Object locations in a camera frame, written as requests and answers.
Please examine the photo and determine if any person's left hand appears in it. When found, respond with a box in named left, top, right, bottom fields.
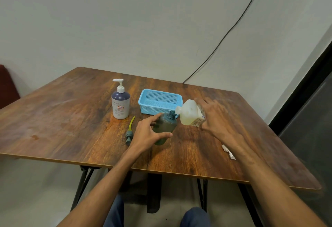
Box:
left=129, top=113, right=173, bottom=155

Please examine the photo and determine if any person's right hand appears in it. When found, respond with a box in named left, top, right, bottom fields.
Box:
left=194, top=97, right=248, bottom=155

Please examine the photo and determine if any dark green plastic bottle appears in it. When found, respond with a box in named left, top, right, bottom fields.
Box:
left=152, top=110, right=178, bottom=146

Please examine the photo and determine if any clear refill bottle yellowish liquid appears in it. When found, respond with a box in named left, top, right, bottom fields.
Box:
left=175, top=99, right=208, bottom=128

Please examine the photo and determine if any person's left forearm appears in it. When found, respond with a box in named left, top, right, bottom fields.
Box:
left=57, top=147, right=146, bottom=227

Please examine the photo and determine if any person's right forearm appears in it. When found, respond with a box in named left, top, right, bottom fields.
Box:
left=228, top=141, right=328, bottom=227

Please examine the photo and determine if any teal pump head yellow tube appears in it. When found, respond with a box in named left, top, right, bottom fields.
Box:
left=125, top=116, right=136, bottom=146

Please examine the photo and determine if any light blue plastic basket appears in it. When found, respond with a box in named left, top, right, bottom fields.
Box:
left=138, top=89, right=184, bottom=119

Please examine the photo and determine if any white crumpled tissue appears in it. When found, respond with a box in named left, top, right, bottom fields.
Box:
left=222, top=144, right=237, bottom=160

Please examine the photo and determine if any white pump soap dispenser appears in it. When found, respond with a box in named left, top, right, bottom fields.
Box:
left=111, top=79, right=131, bottom=120

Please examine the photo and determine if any person's right leg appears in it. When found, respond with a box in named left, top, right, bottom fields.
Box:
left=179, top=207, right=211, bottom=227

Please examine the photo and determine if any person's leg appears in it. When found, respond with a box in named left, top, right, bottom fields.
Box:
left=179, top=207, right=211, bottom=227
left=103, top=194, right=125, bottom=227

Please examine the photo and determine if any person's left leg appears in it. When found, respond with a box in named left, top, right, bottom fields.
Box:
left=103, top=194, right=125, bottom=227

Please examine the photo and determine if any dark glass door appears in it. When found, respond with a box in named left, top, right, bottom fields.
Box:
left=268, top=40, right=332, bottom=227

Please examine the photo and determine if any dark red chair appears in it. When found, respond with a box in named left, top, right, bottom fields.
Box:
left=0, top=64, right=21, bottom=110

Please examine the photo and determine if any black metal table frame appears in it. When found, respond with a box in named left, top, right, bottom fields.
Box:
left=70, top=166, right=264, bottom=227

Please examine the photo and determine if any black cable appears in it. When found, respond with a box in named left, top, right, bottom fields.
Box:
left=182, top=0, right=269, bottom=84

